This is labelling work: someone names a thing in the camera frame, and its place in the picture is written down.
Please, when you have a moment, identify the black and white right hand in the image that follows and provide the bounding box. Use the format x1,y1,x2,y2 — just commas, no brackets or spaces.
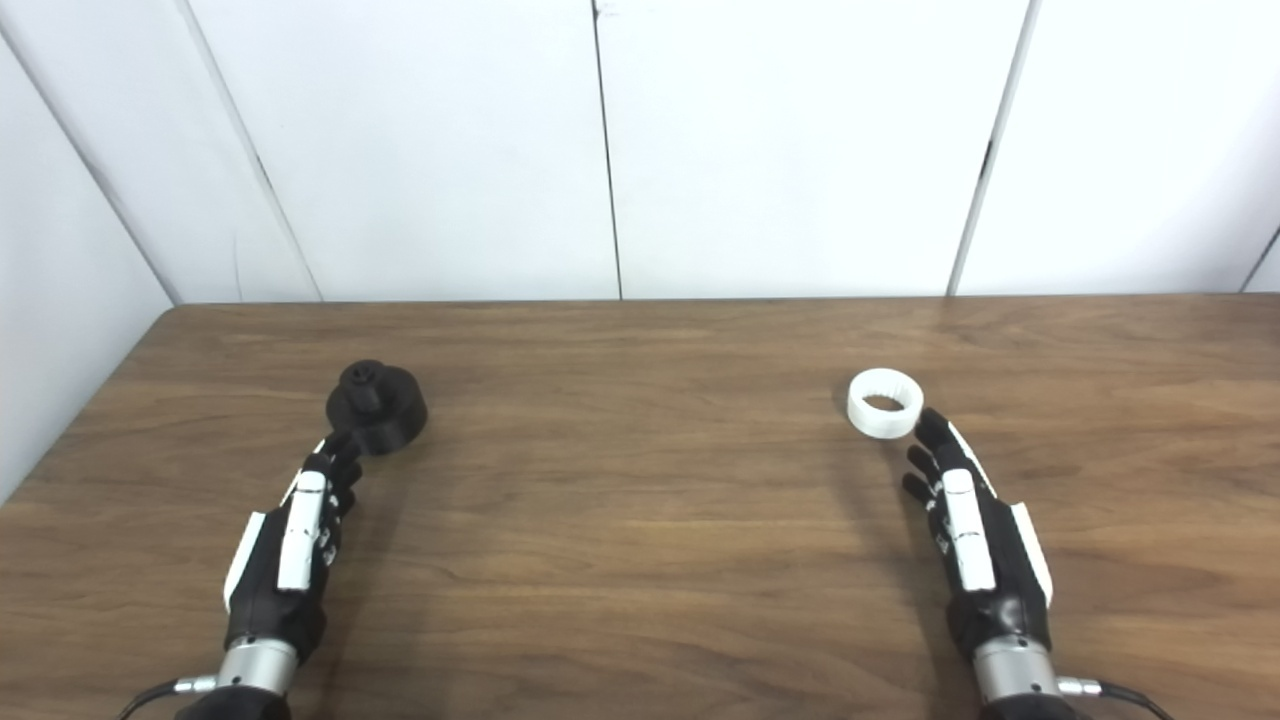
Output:
902,407,1054,661

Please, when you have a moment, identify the white toothed ring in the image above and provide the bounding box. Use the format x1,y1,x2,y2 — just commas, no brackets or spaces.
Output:
847,368,923,439

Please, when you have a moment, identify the black and white left hand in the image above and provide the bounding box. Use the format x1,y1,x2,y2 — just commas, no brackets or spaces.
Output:
222,430,363,666

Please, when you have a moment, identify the round black part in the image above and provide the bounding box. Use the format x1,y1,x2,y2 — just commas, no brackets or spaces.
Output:
326,360,429,458

